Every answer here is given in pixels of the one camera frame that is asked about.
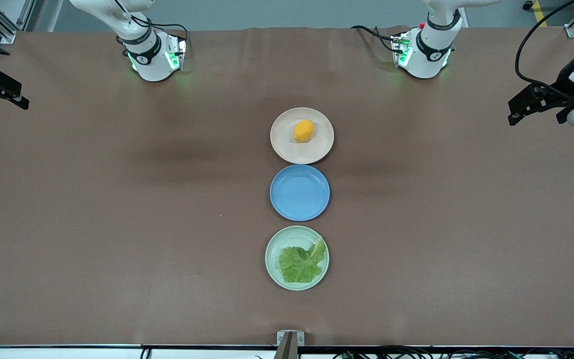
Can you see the yellow lemon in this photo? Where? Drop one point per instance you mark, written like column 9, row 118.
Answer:
column 303, row 130

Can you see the green lettuce leaf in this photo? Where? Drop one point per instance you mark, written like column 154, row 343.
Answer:
column 299, row 264

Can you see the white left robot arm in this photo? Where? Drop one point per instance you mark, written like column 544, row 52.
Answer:
column 429, row 65

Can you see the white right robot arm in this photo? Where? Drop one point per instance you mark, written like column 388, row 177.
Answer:
column 152, row 65

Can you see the black caster wheel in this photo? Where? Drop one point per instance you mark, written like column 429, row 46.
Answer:
column 528, row 5

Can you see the left base connector box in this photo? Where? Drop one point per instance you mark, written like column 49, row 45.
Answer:
column 400, row 50

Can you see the base connector box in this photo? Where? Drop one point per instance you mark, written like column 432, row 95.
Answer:
column 176, row 52
column 400, row 50

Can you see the right base connector box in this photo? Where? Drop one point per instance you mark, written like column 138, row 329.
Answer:
column 176, row 52

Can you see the brown table mat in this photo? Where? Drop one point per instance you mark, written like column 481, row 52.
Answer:
column 117, row 224

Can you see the beige round plate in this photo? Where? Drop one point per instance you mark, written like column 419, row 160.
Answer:
column 287, row 144

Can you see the blue round plate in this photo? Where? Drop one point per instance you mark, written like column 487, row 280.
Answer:
column 299, row 193

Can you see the pale green round plate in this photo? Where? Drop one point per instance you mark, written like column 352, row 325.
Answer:
column 279, row 242

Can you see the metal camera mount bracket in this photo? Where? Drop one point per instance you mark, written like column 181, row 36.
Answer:
column 290, row 344

